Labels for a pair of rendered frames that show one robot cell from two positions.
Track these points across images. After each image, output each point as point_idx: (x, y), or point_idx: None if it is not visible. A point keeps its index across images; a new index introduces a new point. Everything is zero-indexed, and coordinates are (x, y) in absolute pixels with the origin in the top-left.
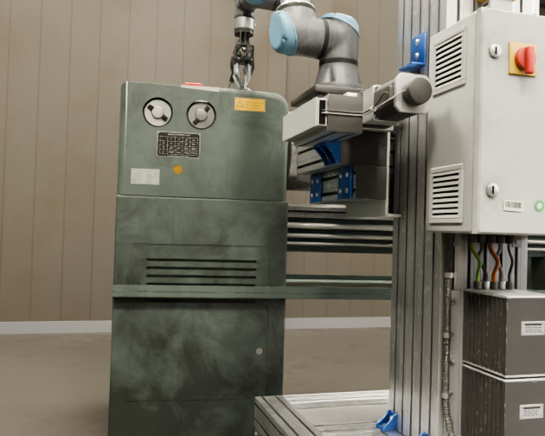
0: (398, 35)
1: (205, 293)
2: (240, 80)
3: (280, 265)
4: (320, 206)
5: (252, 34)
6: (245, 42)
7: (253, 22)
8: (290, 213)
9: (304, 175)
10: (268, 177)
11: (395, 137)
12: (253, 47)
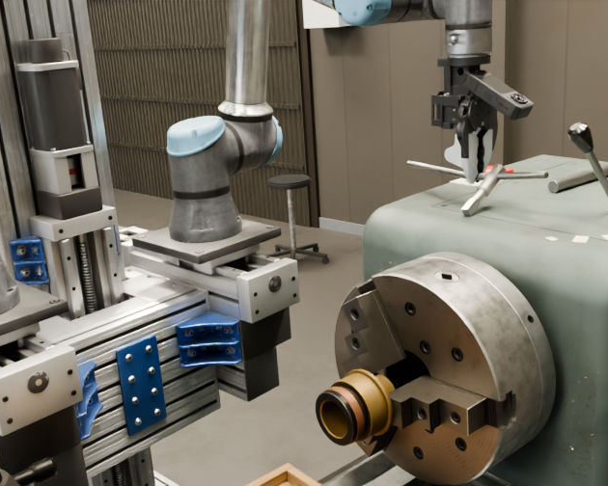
0: (108, 164)
1: None
2: (433, 171)
3: None
4: (342, 468)
5: (448, 65)
6: (444, 90)
7: (446, 39)
8: None
9: (283, 341)
10: None
11: (127, 296)
12: (440, 97)
